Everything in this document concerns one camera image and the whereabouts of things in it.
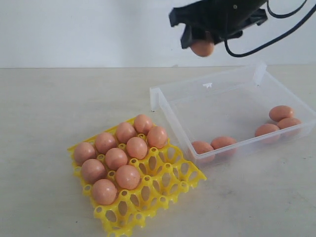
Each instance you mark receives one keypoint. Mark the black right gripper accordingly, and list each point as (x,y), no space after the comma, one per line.
(219,20)

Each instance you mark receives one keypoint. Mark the brown egg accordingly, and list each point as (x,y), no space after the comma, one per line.
(124,132)
(157,137)
(289,122)
(115,158)
(202,48)
(127,177)
(104,192)
(136,148)
(93,170)
(202,147)
(223,141)
(143,124)
(84,151)
(267,129)
(280,112)
(105,141)

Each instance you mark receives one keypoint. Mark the clear plastic container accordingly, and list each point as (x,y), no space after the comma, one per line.
(233,103)

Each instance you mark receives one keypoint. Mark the yellow plastic egg tray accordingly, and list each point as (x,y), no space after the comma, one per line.
(164,175)

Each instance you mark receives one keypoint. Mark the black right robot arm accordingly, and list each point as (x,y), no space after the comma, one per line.
(216,20)

